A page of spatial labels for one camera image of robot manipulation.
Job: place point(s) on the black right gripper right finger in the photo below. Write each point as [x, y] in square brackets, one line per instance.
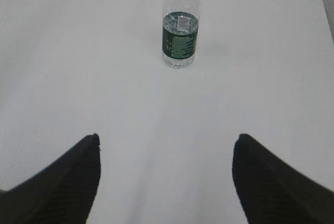
[271, 191]

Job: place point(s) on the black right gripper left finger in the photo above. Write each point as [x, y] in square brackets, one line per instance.
[63, 192]

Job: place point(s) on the clear water bottle green label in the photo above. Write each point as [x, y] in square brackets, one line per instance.
[180, 24]

